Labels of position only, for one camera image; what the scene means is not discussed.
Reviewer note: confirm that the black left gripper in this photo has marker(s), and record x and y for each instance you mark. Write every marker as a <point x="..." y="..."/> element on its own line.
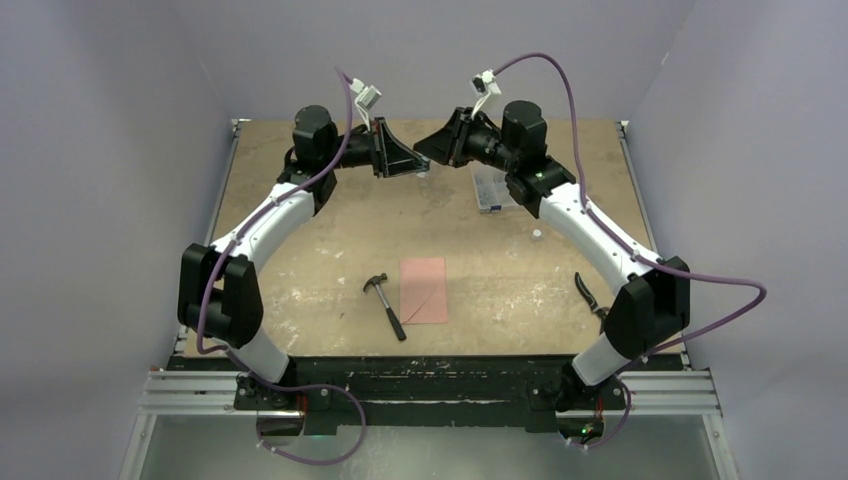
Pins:
<point x="394" y="159"/>

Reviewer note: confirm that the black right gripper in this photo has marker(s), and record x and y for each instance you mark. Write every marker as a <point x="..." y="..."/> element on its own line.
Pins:
<point x="443" y="144"/>

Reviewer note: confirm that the black handled hammer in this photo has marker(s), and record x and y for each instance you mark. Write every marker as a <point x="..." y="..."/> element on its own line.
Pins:
<point x="375" y="283"/>

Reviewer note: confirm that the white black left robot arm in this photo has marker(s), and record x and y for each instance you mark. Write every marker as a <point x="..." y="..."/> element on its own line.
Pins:
<point x="219" y="295"/>

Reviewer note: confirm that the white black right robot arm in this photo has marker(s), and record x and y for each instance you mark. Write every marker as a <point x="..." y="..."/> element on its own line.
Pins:
<point x="651" y="304"/>

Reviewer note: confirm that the clear plastic screw organizer box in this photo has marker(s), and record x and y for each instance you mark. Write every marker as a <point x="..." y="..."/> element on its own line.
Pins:
<point x="491" y="192"/>

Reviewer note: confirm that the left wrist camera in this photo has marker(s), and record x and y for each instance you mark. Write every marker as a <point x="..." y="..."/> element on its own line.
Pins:
<point x="365" y="98"/>

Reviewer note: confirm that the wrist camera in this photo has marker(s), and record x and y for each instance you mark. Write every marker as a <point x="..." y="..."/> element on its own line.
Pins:
<point x="365" y="98"/>
<point x="485" y="87"/>

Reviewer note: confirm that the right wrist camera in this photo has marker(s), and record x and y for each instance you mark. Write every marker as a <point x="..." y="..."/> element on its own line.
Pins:
<point x="485" y="87"/>

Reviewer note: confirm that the black handled pliers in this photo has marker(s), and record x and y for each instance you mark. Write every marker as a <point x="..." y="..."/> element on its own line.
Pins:
<point x="601" y="312"/>

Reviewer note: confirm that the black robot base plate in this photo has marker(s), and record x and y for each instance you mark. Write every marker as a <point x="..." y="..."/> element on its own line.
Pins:
<point x="522" y="391"/>

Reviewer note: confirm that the aluminium frame rail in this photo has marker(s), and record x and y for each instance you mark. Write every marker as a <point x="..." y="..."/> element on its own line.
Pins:
<point x="378" y="321"/>

